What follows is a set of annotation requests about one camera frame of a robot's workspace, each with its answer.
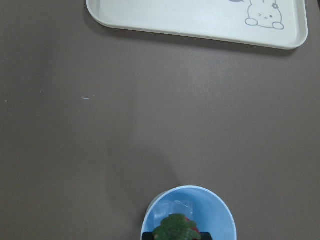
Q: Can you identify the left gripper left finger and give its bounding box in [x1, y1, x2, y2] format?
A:
[142, 232, 154, 240]

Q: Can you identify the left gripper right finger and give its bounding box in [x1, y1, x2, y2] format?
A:
[200, 232, 212, 240]

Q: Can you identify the red strawberry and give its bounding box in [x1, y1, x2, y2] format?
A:
[152, 213, 202, 240]

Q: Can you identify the light blue plastic cup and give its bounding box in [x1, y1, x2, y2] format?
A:
[140, 185, 238, 240]

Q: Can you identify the cream rabbit tray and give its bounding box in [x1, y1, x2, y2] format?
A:
[86, 0, 309, 50]

